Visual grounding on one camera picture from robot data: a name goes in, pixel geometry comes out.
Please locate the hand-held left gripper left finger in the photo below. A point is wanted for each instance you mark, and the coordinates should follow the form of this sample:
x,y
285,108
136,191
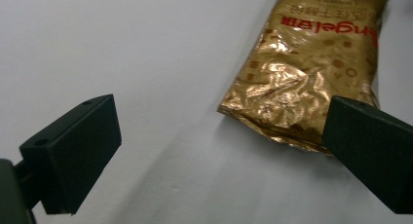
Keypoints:
x,y
74,152

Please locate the gold foil packet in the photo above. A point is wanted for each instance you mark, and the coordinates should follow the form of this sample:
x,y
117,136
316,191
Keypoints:
x,y
308,71

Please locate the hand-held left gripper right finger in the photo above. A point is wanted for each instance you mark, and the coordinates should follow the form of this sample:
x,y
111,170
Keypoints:
x,y
373,149

